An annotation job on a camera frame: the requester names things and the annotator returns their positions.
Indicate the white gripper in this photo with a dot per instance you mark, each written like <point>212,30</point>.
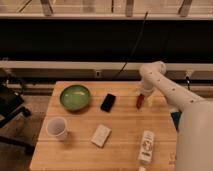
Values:
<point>146,92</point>

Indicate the red pepper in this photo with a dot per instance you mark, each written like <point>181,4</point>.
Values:
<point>140,100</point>

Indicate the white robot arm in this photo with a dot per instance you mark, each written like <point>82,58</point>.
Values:
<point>194,148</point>

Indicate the blue box on floor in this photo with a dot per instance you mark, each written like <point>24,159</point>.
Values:
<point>176,118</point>

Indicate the black phone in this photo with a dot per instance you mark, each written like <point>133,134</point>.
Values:
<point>108,102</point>

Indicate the white bottle with label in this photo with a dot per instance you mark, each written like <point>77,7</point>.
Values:
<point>146,150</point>

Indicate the white rectangular box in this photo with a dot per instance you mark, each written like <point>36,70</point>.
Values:
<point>100,135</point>

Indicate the green bowl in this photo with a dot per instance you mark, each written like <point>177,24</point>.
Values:
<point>75,97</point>

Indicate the clear plastic cup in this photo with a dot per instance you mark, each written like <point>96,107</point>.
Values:
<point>57,128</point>

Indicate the black office chair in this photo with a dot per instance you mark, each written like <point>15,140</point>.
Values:
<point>11,102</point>

